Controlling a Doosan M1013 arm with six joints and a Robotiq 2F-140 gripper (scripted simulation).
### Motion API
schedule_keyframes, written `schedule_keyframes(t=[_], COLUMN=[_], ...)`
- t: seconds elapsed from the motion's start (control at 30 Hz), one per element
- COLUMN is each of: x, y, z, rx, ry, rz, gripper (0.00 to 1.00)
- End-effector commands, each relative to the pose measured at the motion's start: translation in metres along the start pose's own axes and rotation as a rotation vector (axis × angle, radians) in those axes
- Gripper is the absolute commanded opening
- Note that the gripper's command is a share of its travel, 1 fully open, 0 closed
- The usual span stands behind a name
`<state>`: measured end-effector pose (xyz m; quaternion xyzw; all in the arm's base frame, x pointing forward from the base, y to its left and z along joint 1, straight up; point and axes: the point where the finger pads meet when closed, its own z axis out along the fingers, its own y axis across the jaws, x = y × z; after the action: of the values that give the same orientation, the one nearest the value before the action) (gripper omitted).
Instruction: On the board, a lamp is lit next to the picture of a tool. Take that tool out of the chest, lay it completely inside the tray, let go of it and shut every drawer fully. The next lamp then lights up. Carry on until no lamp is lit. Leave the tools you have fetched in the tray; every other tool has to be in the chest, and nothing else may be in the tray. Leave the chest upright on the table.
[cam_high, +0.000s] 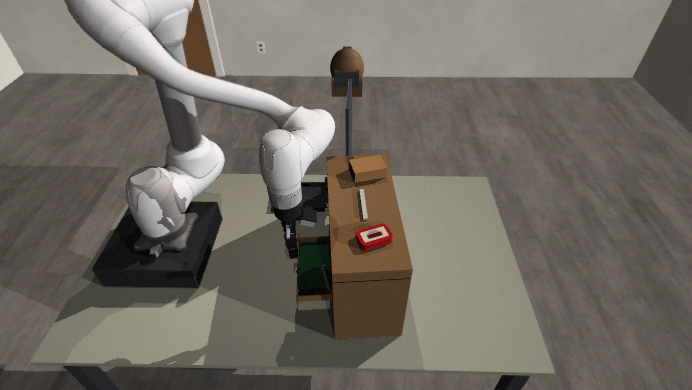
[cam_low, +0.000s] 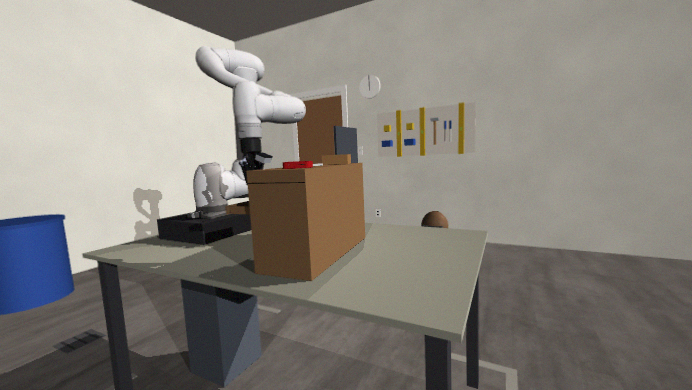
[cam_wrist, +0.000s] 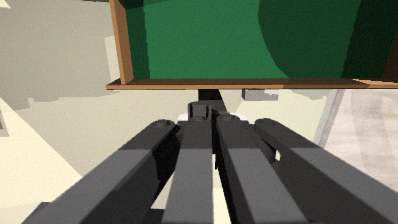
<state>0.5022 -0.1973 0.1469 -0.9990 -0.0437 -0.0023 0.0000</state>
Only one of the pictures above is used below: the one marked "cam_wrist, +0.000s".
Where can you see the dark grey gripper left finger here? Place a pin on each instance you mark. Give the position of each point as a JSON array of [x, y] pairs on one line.
[[123, 187]]

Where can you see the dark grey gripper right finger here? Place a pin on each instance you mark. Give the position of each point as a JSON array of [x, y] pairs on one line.
[[326, 189]]

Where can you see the brown wooden tool chest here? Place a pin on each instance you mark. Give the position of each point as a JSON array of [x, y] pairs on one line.
[[259, 46]]

